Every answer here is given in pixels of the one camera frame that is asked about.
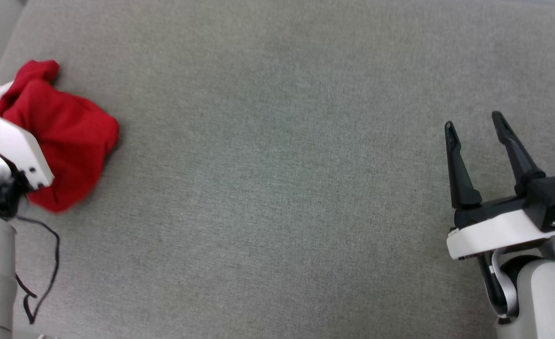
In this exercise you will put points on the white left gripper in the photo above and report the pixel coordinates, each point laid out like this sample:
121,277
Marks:
18,146

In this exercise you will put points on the red white garment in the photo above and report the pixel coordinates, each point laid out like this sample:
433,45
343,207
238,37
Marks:
70,132

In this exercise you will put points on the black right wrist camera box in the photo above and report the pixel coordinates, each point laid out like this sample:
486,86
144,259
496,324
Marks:
553,197

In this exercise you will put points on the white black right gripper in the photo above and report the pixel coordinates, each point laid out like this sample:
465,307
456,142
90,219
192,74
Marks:
499,233

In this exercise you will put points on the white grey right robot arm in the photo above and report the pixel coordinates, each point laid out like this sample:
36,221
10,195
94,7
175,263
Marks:
541,296

